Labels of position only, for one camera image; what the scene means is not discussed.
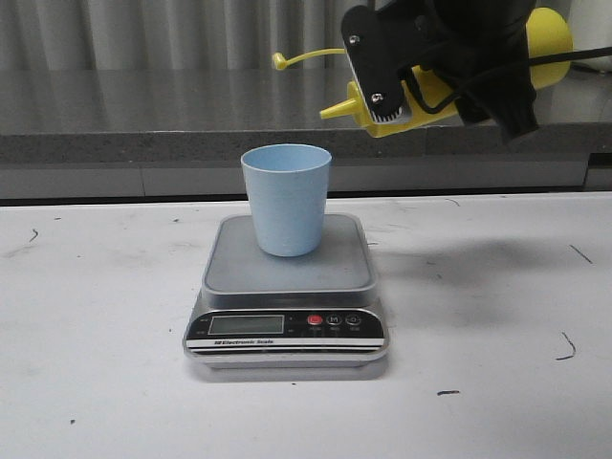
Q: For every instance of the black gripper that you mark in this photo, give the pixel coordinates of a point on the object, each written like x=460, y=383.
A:
x=471, y=54

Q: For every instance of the light blue plastic cup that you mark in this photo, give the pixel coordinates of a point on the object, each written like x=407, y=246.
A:
x=287, y=187

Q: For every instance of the yellow squeeze bottle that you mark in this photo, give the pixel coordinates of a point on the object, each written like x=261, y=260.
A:
x=549, y=37

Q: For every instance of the silver electronic kitchen scale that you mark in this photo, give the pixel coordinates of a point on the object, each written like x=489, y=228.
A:
x=260, y=317

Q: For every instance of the white container in background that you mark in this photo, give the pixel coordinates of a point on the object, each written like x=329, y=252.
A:
x=590, y=23

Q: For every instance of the grey stone counter ledge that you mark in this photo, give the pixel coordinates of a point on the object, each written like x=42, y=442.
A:
x=109, y=136

